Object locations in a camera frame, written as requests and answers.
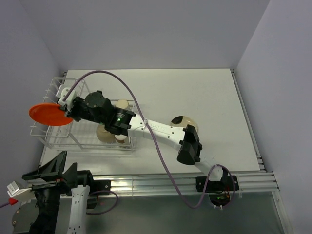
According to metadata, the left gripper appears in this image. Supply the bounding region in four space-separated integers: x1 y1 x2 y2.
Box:
22 150 77 233

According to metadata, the orange plate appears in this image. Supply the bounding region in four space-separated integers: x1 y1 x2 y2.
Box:
29 103 73 126

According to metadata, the white ceramic bowl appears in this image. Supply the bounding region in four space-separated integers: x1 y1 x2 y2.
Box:
96 124 116 143

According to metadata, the steel cup brown base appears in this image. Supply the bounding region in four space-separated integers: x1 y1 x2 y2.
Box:
116 99 130 110
115 135 128 144

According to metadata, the beige plate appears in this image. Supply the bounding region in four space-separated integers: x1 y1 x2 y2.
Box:
170 116 198 131

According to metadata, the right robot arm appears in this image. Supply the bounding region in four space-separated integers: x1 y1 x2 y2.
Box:
57 88 238 193

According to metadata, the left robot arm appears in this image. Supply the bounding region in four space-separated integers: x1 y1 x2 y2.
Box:
8 151 95 234

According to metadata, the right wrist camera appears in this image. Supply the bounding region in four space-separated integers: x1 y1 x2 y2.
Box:
56 85 78 111

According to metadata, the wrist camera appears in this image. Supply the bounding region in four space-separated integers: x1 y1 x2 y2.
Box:
56 85 78 111
7 181 35 202

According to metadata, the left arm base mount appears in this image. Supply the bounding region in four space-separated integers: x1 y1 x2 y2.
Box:
90 179 111 195

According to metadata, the white wire dish rack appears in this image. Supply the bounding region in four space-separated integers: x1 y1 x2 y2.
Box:
30 77 136 152

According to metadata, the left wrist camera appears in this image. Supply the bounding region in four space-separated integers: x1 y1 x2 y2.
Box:
7 181 35 202

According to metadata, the aluminium mounting rail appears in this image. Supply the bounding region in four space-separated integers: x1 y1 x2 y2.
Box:
94 171 279 197

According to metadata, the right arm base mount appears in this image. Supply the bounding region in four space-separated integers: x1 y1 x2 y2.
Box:
195 175 239 194

